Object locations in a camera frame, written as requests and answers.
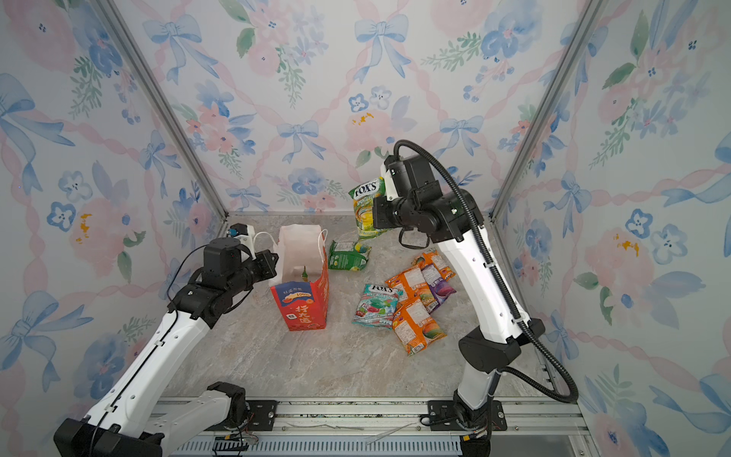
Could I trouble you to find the yellow green Fox's candy bag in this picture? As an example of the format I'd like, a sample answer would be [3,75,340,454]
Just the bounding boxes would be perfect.
[348,177,388,239]

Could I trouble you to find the red paper gift bag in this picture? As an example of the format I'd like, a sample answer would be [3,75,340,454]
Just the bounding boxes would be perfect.
[268,224,329,331]

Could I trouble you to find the small green snack bag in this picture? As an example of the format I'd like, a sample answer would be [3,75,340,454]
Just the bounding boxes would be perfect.
[329,241,371,272]

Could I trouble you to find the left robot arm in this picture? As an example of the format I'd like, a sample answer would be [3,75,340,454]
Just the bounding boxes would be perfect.
[53,237,279,456]

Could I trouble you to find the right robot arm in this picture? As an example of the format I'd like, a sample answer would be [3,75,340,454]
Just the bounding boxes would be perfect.
[373,155,530,430]

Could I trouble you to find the orange snack bag rear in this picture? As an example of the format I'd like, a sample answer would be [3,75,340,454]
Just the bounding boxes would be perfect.
[412,249,456,281]

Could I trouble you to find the orange snack bag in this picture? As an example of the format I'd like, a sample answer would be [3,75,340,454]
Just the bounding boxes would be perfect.
[392,299,447,355]
[412,249,456,281]
[386,267,438,313]

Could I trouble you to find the orange snack bag middle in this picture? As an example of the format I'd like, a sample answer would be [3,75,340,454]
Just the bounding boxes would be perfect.
[386,267,438,313]

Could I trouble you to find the purple snack bag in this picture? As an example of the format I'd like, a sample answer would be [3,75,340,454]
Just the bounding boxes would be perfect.
[421,265,456,310]

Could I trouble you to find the teal Fox's candy bag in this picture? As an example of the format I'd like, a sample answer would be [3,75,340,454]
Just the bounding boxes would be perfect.
[352,284,404,329]

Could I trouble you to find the orange snack bag front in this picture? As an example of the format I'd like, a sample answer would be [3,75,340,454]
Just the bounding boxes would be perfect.
[392,299,447,355]

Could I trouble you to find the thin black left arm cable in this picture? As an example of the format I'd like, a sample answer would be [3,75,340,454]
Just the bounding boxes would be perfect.
[164,244,209,304]

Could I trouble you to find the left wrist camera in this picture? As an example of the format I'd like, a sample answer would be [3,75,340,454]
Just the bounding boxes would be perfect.
[227,223,255,253]

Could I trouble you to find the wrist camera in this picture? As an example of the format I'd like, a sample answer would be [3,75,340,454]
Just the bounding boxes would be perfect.
[380,164,399,201]
[227,223,255,253]

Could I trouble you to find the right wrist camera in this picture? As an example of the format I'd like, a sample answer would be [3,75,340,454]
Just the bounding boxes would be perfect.
[380,164,399,201]

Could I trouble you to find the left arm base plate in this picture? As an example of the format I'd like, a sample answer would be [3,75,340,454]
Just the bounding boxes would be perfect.
[226,400,279,431]

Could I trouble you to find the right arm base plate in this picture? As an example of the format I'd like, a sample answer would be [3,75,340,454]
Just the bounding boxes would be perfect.
[420,400,508,433]

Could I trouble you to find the black corrugated cable conduit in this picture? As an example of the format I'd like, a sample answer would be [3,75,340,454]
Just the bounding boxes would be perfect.
[392,139,580,405]

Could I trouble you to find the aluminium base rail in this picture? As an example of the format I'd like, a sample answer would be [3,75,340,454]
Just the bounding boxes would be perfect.
[174,397,599,456]

